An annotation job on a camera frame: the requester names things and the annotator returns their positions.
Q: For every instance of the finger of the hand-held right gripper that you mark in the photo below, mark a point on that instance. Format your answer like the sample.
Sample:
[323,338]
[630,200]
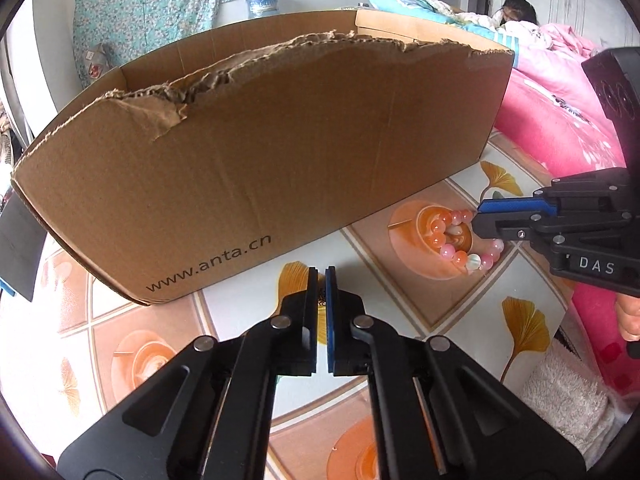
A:
[515,205]
[500,227]

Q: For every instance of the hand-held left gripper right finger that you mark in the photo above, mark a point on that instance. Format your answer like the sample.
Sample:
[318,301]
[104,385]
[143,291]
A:
[330,320]

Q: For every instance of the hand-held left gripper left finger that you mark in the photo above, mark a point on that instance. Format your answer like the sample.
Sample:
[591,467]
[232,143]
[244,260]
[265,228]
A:
[307,330]

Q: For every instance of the brown cardboard box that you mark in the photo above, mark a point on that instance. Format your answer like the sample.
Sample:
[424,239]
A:
[275,160]

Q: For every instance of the person's right hand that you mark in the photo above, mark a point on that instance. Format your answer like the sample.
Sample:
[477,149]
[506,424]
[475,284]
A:
[630,320]

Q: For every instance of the pink floral blanket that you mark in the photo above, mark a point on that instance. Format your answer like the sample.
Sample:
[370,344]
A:
[550,120]

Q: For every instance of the white fluffy garment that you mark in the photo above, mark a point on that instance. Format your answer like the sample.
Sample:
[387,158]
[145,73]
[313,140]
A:
[570,400]

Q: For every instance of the blue patterned quilt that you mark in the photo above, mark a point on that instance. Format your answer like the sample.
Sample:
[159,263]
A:
[400,0]

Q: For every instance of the dark cabinet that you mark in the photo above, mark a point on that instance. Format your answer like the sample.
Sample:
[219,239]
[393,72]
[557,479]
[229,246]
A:
[20,250]

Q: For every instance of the blue water bottle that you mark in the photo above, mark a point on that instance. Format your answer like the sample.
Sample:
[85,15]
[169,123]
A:
[262,4]

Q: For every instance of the rolled patterned mat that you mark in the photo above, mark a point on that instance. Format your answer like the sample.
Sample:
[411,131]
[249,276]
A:
[97,62]

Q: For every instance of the floral wall cloth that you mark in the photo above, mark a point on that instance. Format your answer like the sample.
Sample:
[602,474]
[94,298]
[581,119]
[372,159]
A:
[150,5]

